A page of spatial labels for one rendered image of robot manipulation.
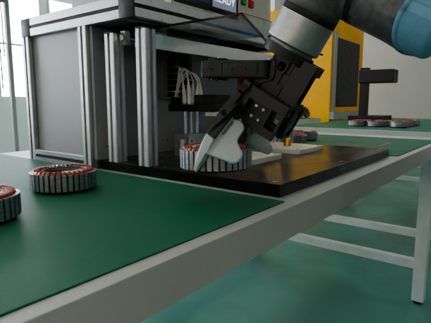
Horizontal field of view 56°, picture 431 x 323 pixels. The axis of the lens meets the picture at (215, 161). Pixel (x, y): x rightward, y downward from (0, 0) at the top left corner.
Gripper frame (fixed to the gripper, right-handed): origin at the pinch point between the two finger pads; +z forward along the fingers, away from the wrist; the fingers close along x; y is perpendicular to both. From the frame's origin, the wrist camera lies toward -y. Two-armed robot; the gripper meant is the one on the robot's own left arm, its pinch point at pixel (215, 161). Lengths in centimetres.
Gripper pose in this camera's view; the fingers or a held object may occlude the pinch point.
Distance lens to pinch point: 62.9
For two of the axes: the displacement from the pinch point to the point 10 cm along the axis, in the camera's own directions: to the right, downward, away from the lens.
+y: 7.5, 5.6, -3.6
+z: -4.3, 8.2, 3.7
